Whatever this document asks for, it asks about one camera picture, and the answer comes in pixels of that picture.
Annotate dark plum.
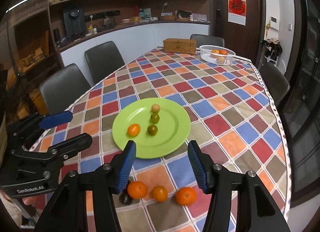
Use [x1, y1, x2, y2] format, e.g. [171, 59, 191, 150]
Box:
[119, 189, 133, 205]

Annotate large orange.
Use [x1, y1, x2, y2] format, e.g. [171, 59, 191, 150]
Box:
[127, 181, 148, 199]
[175, 187, 197, 206]

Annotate small orange front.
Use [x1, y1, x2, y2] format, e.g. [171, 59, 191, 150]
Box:
[127, 123, 140, 137]

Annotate small orange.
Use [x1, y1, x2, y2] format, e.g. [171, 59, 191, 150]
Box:
[151, 185, 168, 203]
[127, 123, 140, 137]

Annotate green lime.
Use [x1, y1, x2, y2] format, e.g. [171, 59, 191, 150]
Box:
[150, 113, 160, 124]
[147, 125, 158, 136]

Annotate person's left hand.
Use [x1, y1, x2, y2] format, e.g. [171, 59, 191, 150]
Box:
[1, 190, 39, 221]

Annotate near left black chair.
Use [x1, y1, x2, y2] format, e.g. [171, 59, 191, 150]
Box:
[40, 63, 91, 114]

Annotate green lime on plate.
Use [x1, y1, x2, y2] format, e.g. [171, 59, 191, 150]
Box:
[150, 113, 160, 124]

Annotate tan longan on plate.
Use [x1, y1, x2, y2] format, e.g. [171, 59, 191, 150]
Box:
[151, 104, 161, 114]

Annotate colourful checked tablecloth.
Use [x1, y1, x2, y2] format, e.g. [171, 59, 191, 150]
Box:
[28, 47, 293, 232]

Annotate green plate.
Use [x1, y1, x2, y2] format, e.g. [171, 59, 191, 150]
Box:
[112, 98, 190, 159]

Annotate black coffee machine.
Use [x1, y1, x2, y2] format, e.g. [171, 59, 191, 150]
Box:
[63, 8, 86, 40]

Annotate right side black chair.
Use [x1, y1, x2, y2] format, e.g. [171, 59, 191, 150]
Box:
[259, 62, 290, 107]

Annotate glass kettle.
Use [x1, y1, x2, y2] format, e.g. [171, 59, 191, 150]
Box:
[104, 16, 116, 29]

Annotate oranges in basket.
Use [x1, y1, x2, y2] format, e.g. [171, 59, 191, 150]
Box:
[211, 49, 228, 65]

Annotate white fruit basket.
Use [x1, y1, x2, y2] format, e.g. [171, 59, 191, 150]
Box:
[199, 45, 236, 66]

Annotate wicker box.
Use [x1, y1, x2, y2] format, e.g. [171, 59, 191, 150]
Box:
[163, 38, 196, 54]

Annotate dark wooden door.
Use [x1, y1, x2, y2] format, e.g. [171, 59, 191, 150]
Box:
[210, 0, 266, 63]

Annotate far end black chair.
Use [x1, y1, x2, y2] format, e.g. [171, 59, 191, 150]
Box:
[190, 34, 225, 48]

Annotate red and white door poster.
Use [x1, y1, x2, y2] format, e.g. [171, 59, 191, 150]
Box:
[228, 0, 247, 26]

